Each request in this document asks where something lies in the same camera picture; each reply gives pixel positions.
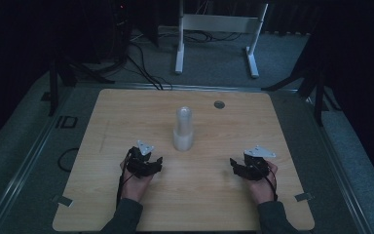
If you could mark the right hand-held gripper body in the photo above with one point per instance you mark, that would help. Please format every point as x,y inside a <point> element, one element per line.
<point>256,164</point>

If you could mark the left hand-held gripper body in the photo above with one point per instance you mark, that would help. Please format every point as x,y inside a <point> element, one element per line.
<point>139,162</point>

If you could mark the person's right hand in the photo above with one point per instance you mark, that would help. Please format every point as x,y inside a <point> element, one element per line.
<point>263,190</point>

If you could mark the person's left hand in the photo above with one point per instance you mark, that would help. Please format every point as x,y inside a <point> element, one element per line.
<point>133,188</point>

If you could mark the grey tape piece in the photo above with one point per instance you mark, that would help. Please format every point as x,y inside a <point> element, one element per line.
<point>304,196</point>
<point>65,201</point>

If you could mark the black metal stand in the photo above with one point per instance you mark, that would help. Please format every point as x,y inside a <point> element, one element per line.
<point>54,87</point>
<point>318,94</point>

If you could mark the dark equipment rack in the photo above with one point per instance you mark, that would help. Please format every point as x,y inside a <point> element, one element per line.
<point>110,29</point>

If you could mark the white metal stand frame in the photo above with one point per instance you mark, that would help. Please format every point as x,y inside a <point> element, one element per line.
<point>220,23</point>

